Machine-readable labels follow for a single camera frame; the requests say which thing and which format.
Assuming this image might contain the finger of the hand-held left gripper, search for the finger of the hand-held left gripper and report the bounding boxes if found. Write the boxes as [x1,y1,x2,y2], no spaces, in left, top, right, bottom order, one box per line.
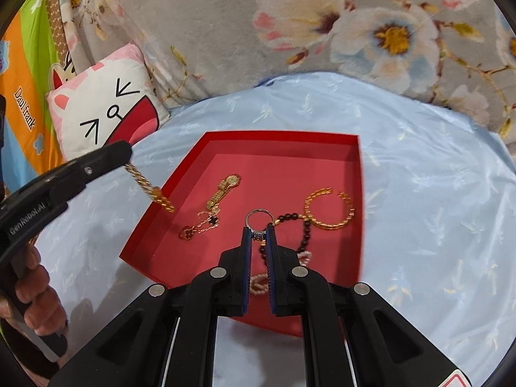
[40,141,135,204]

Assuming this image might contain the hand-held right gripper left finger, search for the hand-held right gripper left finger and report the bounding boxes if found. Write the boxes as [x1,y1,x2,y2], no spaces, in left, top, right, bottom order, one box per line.
[48,226,254,387]

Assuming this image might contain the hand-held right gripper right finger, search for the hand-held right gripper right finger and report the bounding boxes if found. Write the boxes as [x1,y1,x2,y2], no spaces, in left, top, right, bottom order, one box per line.
[264,225,474,387]

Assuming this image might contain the pearl bracelet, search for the pearl bracelet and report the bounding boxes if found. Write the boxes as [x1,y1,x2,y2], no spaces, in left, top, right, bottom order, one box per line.
[248,250,313,296]

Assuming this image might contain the silver ring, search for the silver ring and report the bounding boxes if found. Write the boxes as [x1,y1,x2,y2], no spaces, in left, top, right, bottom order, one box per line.
[244,208,276,242]

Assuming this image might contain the black bead bracelet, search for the black bead bracelet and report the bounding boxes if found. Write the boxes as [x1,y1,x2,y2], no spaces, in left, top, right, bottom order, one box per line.
[259,212,314,269]

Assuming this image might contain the gold chain bracelet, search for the gold chain bracelet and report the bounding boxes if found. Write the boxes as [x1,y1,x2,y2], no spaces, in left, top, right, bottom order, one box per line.
[124,163,176,213]

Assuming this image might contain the gold bracelet with black clover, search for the gold bracelet with black clover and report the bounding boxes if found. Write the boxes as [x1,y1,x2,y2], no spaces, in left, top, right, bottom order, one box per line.
[193,209,223,232]

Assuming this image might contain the gold cuff bracelet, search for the gold cuff bracelet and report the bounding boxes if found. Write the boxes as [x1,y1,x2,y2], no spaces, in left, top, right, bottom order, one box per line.
[303,187,356,231]

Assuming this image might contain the gold wrist watch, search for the gold wrist watch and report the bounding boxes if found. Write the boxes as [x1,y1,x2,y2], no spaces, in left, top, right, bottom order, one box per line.
[206,173,243,213]

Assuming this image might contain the red cardboard box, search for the red cardboard box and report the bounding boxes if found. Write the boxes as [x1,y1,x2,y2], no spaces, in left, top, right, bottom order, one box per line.
[119,130,365,338]

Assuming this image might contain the person's left hand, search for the person's left hand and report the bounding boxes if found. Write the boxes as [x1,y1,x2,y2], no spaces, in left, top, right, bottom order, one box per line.
[0,245,69,335]

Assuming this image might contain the cartoon cat face pillow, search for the cartoon cat face pillow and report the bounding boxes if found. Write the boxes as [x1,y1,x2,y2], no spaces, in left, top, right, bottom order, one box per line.
[46,42,172,162]

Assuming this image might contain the colourful cartoon bed sheet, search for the colourful cartoon bed sheet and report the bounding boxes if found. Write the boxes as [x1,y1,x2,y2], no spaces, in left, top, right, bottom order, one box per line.
[0,0,77,194]

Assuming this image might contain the light blue patterned sheet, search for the light blue patterned sheet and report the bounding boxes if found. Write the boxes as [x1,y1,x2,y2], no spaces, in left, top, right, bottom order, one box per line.
[24,72,512,387]

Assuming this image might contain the grey floral blanket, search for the grey floral blanket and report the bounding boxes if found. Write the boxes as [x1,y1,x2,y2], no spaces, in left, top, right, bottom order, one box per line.
[58,0,516,150]

